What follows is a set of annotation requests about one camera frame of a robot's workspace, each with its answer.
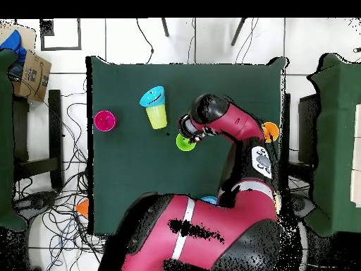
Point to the cyan bowl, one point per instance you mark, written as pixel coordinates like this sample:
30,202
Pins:
151,97

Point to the black stand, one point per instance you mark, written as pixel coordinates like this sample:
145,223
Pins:
55,138

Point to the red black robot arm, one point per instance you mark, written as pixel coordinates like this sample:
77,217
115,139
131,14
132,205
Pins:
239,121

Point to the dark chair leg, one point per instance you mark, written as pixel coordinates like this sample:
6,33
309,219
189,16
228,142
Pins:
238,31
165,27

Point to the orange cup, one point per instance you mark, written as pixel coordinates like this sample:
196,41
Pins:
273,131

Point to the black chair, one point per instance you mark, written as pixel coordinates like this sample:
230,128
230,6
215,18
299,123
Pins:
307,127

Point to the printed cardboard box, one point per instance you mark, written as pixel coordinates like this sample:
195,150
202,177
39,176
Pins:
33,79

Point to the blue bowl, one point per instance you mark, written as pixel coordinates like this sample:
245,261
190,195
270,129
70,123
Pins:
210,200

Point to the green cup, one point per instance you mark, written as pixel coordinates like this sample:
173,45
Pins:
184,145

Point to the blue cloth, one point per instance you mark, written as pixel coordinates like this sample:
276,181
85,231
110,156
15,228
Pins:
12,43

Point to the yellow-green cup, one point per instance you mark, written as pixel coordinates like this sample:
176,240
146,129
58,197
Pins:
157,118

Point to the grey floor device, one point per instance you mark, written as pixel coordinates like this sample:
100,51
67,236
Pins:
306,207
36,201

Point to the white box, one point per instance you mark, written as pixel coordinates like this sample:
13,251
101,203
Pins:
356,155

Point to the green cloth covered table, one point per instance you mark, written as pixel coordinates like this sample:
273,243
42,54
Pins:
5,141
338,141

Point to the dark green tablecloth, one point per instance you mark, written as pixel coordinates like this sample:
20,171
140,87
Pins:
135,169

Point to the orange bowl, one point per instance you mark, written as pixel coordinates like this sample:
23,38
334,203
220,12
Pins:
83,207

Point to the black floor frame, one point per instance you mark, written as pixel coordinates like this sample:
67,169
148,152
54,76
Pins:
46,28

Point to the pink cup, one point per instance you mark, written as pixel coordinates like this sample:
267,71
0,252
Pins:
105,120

